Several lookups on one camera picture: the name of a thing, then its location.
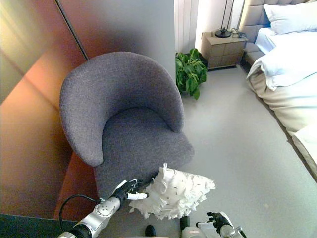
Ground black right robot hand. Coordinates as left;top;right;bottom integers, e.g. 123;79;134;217
196;211;234;234

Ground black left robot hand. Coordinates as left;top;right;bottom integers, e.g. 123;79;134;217
111;178;149;202

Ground white bed pillow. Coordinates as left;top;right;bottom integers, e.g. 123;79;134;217
263;1;317;36

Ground silver right robot leg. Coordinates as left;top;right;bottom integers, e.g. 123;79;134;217
179;215;215;238

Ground grey fabric armchair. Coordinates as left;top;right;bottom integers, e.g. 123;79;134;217
59;51;195;199

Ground green potted plant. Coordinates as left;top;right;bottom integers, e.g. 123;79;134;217
175;48;208;101

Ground beige bedside table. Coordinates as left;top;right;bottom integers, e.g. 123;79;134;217
201;31;249;70

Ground white duvet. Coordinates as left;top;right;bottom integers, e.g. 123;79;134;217
246;31;317;92

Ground black floor lamp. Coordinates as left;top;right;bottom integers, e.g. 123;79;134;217
214;0;235;39

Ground grey tufted headboard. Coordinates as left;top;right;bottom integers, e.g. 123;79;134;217
238;0;317;53

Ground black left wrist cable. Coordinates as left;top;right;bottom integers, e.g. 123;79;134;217
59;194;102;232

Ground bed with beige frame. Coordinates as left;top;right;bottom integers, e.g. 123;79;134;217
244;42;317;183

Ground black cables on nightstand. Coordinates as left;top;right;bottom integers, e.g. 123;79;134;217
230;27;246;38

